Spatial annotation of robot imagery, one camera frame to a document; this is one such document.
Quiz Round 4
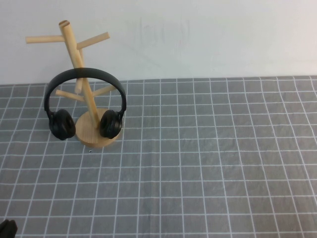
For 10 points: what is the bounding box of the black over-ear headphones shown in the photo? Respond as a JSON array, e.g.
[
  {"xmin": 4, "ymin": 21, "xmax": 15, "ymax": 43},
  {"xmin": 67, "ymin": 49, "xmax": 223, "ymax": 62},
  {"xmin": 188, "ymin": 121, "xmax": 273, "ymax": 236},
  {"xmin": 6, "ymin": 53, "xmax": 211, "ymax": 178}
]
[{"xmin": 44, "ymin": 67, "xmax": 128, "ymax": 141}]

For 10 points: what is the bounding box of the wooden branched headphone stand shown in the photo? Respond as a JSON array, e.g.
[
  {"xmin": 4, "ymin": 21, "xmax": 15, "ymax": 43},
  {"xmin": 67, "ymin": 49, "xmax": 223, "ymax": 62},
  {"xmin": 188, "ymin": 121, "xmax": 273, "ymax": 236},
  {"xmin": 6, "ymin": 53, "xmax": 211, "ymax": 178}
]
[{"xmin": 25, "ymin": 19, "xmax": 124, "ymax": 149}]

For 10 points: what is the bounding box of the grey white-grid tablecloth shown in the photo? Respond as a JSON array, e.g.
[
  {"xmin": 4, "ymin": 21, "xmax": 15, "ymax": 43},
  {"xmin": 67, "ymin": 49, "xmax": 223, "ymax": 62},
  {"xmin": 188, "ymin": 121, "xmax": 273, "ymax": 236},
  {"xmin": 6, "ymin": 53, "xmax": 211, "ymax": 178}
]
[{"xmin": 0, "ymin": 75, "xmax": 317, "ymax": 238}]

